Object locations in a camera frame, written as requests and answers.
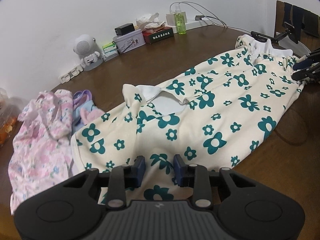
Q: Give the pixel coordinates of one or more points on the white crumpled tissue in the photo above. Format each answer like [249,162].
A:
[150,23]

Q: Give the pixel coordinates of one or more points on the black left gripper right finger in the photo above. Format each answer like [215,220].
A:
[196,177]

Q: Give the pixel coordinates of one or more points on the wooden chair back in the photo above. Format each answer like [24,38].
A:
[306,25]

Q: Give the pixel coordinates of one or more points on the pink floral garment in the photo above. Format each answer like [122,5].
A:
[42,153]

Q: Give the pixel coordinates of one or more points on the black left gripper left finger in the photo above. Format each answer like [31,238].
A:
[123,177]

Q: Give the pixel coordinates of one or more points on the lavender tin box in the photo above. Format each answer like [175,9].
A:
[130,41]

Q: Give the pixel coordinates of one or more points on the green spray bottle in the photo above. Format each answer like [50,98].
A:
[180,24]

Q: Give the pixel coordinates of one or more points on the red black tissue box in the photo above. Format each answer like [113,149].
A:
[151,38]

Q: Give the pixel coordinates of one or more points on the white charger adapter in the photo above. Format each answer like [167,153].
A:
[171,20]

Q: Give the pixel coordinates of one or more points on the green white card stack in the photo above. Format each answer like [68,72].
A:
[110,51]

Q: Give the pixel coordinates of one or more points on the purple blue pink garment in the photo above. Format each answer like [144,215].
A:
[84,110]

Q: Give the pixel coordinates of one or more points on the black small box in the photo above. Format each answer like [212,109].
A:
[124,29]

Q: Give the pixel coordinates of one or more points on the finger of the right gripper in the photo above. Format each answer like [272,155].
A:
[308,60]
[307,74]

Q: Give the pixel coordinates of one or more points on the snack bag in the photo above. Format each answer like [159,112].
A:
[10,110]

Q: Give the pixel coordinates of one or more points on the white robot figurine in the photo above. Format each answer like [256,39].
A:
[86,48]

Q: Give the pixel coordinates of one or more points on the cream teal floral dress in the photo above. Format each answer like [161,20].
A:
[190,119]

